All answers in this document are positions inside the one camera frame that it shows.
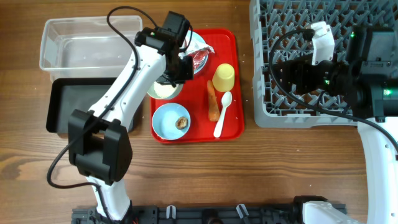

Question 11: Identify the white rice pile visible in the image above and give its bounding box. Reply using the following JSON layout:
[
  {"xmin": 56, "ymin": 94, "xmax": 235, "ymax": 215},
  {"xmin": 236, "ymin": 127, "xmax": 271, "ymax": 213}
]
[{"xmin": 154, "ymin": 82, "xmax": 177, "ymax": 98}]

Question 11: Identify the mint green bowl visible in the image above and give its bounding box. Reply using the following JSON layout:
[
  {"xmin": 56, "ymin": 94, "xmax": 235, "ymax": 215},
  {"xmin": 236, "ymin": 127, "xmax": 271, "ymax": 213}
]
[{"xmin": 147, "ymin": 82, "xmax": 183, "ymax": 100}]

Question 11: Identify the yellow plastic cup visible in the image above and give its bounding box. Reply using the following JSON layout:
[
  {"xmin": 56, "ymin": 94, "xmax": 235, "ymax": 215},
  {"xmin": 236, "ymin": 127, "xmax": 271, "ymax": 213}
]
[{"xmin": 212, "ymin": 63, "xmax": 235, "ymax": 92}]

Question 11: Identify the brown mushroom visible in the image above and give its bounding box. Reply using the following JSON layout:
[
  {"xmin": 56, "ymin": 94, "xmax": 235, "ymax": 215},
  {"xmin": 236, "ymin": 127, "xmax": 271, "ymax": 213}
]
[{"xmin": 175, "ymin": 116, "xmax": 188, "ymax": 130}]

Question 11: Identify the light blue bowl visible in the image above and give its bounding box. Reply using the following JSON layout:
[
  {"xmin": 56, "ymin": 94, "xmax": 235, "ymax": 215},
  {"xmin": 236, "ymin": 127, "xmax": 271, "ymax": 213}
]
[{"xmin": 152, "ymin": 103, "xmax": 191, "ymax": 141}]

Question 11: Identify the orange carrot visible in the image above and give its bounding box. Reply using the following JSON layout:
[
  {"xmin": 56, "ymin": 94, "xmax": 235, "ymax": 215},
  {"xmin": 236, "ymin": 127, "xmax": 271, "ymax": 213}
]
[{"xmin": 207, "ymin": 80, "xmax": 220, "ymax": 121}]

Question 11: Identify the white tissue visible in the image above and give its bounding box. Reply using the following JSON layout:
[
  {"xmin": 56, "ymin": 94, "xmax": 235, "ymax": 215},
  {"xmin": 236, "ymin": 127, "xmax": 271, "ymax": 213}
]
[{"xmin": 179, "ymin": 30, "xmax": 215, "ymax": 58}]

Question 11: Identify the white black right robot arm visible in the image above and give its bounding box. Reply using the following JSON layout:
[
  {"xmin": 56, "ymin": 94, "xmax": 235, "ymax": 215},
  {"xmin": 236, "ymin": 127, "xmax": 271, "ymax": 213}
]
[{"xmin": 268, "ymin": 26, "xmax": 397, "ymax": 223}]

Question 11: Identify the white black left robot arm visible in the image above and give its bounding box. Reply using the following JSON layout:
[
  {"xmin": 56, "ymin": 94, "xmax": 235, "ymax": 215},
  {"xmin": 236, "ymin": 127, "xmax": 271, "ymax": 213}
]
[{"xmin": 63, "ymin": 12, "xmax": 194, "ymax": 223}]

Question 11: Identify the grey dishwasher rack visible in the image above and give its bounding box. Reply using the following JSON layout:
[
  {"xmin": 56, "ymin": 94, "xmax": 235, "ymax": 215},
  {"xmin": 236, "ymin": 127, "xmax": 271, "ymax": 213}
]
[{"xmin": 249, "ymin": 0, "xmax": 397, "ymax": 128}]

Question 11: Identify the black waste tray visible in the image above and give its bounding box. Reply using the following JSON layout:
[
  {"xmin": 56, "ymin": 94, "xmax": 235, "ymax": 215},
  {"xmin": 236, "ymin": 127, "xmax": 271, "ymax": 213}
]
[{"xmin": 46, "ymin": 78, "xmax": 116, "ymax": 134}]

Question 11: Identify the red snack wrapper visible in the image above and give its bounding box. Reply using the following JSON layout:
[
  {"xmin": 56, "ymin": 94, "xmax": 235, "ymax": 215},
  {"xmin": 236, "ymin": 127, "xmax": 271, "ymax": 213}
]
[{"xmin": 192, "ymin": 49, "xmax": 209, "ymax": 70}]

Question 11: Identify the light blue plate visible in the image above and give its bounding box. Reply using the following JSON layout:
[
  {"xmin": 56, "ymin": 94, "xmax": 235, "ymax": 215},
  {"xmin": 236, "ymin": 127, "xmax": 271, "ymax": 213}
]
[{"xmin": 180, "ymin": 30, "xmax": 209, "ymax": 74}]

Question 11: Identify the red serving tray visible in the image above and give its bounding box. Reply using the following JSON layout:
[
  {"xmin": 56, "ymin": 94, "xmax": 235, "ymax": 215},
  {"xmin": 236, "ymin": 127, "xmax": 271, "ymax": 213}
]
[{"xmin": 149, "ymin": 28, "xmax": 245, "ymax": 145}]

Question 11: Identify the white plastic spoon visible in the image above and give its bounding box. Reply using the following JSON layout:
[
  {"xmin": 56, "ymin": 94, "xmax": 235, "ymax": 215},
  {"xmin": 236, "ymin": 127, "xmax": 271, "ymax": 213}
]
[{"xmin": 213, "ymin": 91, "xmax": 233, "ymax": 138}]

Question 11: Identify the clear plastic bin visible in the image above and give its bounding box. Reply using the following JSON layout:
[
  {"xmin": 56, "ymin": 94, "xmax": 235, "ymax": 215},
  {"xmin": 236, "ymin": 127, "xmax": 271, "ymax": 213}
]
[{"xmin": 39, "ymin": 16, "xmax": 132, "ymax": 81}]

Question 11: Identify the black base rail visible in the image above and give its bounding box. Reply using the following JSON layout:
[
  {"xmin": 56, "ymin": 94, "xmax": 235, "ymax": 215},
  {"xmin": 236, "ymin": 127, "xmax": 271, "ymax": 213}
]
[{"xmin": 71, "ymin": 203, "xmax": 348, "ymax": 224}]

